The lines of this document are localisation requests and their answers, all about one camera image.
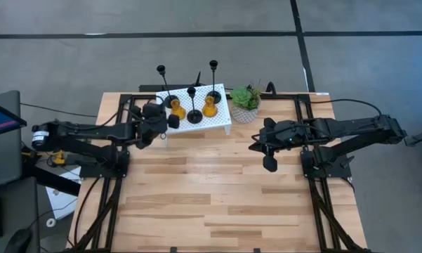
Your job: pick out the black computer mouse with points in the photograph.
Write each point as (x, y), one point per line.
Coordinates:
(19, 242)

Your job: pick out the white paper sheet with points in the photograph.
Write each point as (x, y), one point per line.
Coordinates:
(61, 204)

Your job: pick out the black stand beam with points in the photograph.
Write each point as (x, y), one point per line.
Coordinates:
(49, 179)

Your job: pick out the white perforated metal shelf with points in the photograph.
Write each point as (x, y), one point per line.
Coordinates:
(222, 119)

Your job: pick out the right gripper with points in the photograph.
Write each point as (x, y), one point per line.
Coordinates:
(288, 133)

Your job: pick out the green succulent in patterned pot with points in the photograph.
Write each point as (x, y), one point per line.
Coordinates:
(244, 98)

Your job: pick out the grey stand leg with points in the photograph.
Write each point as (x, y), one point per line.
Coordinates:
(421, 137)

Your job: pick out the grey monitor with blue screen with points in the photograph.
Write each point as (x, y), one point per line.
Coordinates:
(0, 119)

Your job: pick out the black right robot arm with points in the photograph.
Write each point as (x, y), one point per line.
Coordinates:
(354, 124)

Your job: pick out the amber ribbed glass candle holder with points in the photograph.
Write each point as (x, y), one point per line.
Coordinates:
(209, 109)
(178, 111)

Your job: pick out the short black candlestick holder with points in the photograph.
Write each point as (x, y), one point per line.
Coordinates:
(194, 116)

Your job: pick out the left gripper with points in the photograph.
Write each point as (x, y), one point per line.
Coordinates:
(152, 119)

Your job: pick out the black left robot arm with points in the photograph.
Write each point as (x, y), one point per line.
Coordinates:
(91, 131)

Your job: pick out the dark grey desk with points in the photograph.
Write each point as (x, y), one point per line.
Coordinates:
(17, 211)

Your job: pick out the black antenna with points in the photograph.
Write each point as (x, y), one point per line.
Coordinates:
(198, 81)

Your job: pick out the tall black candlestick holder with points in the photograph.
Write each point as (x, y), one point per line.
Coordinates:
(171, 100)
(216, 95)

